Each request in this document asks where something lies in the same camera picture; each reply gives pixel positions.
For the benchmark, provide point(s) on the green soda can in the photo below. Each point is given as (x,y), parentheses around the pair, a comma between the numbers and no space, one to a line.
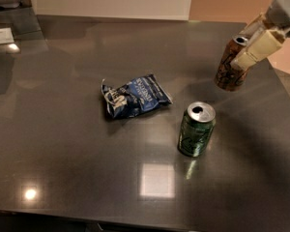
(197,125)

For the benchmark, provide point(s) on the orange soda can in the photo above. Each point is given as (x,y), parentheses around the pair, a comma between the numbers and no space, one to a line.
(230,77)

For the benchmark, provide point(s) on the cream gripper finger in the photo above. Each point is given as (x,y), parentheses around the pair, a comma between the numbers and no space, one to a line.
(263,43)
(256,27)

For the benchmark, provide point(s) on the white paper card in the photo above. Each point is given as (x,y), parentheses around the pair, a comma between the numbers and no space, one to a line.
(6,36)

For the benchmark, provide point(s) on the blue chip bag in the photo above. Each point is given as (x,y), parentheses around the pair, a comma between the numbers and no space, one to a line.
(139,96)

